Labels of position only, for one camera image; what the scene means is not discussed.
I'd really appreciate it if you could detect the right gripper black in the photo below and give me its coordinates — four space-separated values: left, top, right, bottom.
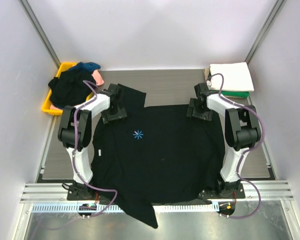
187 97 213 123

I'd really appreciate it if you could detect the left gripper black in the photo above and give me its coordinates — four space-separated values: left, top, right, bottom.
101 100 126 126

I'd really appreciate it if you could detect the black t shirt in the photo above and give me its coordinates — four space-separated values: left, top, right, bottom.
91 86 225 228

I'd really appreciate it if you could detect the yellow plastic bin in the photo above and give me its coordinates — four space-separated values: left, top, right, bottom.
41 62 97 116

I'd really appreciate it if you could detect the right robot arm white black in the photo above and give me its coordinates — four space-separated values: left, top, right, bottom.
186 83 262 198

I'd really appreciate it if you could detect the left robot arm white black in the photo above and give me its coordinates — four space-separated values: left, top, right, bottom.
58 80 127 200

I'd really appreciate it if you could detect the pink shirt in bin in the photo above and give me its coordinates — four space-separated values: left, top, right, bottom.
50 70 105 111

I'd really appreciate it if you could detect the folded white t shirt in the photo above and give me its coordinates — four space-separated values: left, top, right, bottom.
209 62 255 92

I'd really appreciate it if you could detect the blue shirt in bin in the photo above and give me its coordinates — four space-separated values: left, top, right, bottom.
68 62 101 74

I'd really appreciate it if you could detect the black shirt in bin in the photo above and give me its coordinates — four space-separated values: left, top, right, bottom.
48 69 98 108

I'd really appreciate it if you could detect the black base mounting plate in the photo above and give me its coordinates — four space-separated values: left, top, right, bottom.
61 183 246 216

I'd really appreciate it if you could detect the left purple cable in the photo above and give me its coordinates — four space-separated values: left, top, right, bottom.
39 79 119 230

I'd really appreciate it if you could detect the slotted cable duct strip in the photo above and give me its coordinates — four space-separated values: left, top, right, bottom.
31 202 220 214

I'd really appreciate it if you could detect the right aluminium frame post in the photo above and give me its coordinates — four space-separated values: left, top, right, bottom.
245 0 287 65

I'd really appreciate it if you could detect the aluminium frame post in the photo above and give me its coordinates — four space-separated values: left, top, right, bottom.
18 0 62 69
245 0 287 65

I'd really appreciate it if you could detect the left aluminium frame post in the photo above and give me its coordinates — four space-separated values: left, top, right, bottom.
18 0 62 69

